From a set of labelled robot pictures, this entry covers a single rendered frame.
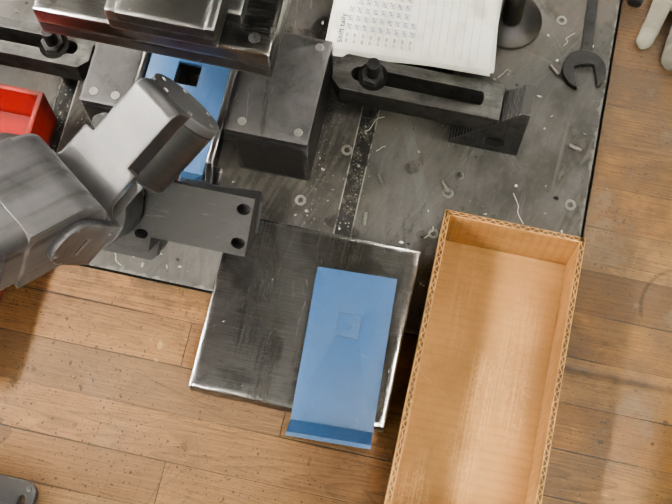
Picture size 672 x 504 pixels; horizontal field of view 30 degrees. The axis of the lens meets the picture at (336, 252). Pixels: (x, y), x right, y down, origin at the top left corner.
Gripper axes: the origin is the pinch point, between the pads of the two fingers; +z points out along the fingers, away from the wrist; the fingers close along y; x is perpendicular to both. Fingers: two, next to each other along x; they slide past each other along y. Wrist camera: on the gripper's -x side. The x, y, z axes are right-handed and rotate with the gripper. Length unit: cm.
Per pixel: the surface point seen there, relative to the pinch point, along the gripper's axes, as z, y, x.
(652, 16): 21.6, 20.2, -39.7
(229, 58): -7.6, 10.9, -5.9
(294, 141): 4.5, 4.2, -10.5
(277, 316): 3.3, -10.8, -12.0
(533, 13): 21.4, 18.4, -28.8
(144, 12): -12.9, 13.3, -0.3
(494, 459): 0.5, -18.3, -32.6
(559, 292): 8.3, -4.7, -35.6
